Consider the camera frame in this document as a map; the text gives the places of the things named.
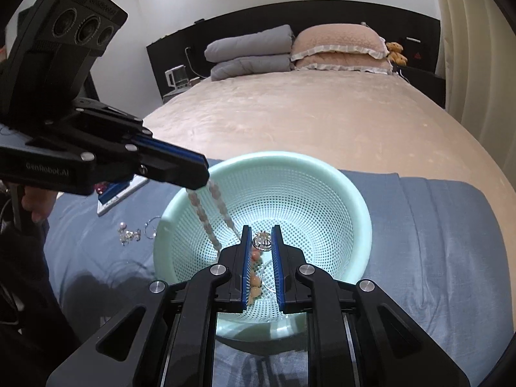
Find beige bed blanket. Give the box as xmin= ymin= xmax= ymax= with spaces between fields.
xmin=142 ymin=68 xmax=516 ymax=226

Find thin silver bangle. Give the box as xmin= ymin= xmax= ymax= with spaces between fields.
xmin=258 ymin=261 xmax=280 ymax=296

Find orange bead bracelet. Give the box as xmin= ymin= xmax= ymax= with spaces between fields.
xmin=247 ymin=248 xmax=267 ymax=306

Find black nightstand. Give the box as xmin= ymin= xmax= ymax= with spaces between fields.
xmin=399 ymin=66 xmax=446 ymax=110

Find brown teddy bear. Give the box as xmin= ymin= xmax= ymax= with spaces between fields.
xmin=385 ymin=41 xmax=409 ymax=67

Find folded grey quilt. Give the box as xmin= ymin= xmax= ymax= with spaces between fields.
xmin=203 ymin=24 xmax=295 ymax=82

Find mint green perforated basket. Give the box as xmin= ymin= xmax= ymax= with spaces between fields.
xmin=153 ymin=151 xmax=372 ymax=357

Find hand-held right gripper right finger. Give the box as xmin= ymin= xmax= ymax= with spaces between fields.
xmin=271 ymin=225 xmax=471 ymax=387

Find blue cloth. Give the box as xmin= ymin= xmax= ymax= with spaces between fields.
xmin=42 ymin=168 xmax=513 ymax=387

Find silver hoop earring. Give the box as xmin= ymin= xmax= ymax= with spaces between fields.
xmin=144 ymin=216 xmax=163 ymax=240

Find person's left forearm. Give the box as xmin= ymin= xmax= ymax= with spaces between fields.
xmin=0 ymin=193 xmax=79 ymax=387

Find pink pillow white frill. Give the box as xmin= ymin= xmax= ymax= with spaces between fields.
xmin=290 ymin=24 xmax=390 ymax=62
xmin=291 ymin=52 xmax=394 ymax=75

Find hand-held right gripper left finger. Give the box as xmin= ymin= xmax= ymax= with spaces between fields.
xmin=45 ymin=226 xmax=253 ymax=387

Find pearl and crystal earrings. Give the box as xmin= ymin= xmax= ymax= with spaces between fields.
xmin=117 ymin=221 xmax=143 ymax=247

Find pale pink bead necklace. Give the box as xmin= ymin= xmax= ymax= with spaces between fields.
xmin=185 ymin=179 xmax=243 ymax=251

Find cream curtain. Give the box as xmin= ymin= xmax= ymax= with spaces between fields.
xmin=427 ymin=0 xmax=516 ymax=194

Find person's left hand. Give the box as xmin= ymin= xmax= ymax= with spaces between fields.
xmin=21 ymin=186 xmax=58 ymax=225

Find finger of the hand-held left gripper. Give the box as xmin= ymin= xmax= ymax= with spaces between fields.
xmin=135 ymin=133 xmax=209 ymax=170
xmin=136 ymin=161 xmax=211 ymax=191

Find white jewelry box blue lining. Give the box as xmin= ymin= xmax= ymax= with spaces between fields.
xmin=97 ymin=177 xmax=151 ymax=217

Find black headboard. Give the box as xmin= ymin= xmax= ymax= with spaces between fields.
xmin=146 ymin=1 xmax=442 ymax=106

